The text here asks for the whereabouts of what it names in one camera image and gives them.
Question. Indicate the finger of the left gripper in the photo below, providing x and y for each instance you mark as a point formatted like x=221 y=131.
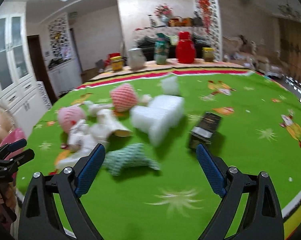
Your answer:
x=21 y=158
x=7 y=149

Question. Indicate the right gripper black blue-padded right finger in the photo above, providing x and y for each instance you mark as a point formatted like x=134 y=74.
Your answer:
x=262 y=217

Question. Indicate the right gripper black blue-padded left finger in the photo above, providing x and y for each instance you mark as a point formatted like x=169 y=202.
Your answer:
x=39 y=216

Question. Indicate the black product box with barcode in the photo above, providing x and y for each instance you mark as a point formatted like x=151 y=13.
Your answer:
x=204 y=130

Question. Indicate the pink bag lined trash bin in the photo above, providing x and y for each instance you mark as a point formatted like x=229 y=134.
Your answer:
x=14 y=136

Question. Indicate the white glass-door cabinet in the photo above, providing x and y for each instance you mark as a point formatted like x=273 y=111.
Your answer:
x=19 y=91

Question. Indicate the pink foam fruit net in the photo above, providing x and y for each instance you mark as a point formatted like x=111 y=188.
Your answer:
x=69 y=116

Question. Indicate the low white shoe cabinet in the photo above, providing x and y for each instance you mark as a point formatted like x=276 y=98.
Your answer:
x=65 y=77

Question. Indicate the white paper cup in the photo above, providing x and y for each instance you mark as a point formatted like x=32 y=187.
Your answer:
x=110 y=122

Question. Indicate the green cartoon tablecloth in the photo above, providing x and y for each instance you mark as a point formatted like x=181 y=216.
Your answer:
x=260 y=130

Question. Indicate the green white foam net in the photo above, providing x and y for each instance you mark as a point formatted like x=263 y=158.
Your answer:
x=130 y=156

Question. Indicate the red white foam fruit net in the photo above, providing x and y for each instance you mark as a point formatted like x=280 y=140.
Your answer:
x=124 y=97

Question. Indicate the yellow lidded jar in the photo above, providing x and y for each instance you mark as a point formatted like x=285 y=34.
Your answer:
x=117 y=63

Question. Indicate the red gift bag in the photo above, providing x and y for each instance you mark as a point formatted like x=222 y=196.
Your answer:
x=107 y=62

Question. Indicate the large white foam block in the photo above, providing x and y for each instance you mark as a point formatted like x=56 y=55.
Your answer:
x=162 y=113

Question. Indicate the white ceramic teapot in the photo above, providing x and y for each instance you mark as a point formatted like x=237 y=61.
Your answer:
x=136 y=58

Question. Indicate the small white foam piece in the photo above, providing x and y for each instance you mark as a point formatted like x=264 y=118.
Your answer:
x=170 y=86

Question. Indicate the amber glass jar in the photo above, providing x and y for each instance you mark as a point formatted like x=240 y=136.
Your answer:
x=208 y=54

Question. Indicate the lace covered sideboard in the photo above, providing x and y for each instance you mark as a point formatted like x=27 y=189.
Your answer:
x=146 y=38

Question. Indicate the green patterned snack bag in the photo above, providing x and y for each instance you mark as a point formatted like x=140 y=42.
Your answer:
x=161 y=49

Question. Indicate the red thermos jug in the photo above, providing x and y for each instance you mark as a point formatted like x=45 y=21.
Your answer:
x=185 y=49

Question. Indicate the pink flower bouquet vase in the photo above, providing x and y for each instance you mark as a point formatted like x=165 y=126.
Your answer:
x=164 y=13

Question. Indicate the woven orange basket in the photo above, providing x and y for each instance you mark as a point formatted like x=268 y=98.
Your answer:
x=180 y=22

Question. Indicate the red chinese knot decoration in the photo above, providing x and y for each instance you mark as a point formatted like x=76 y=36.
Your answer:
x=205 y=8

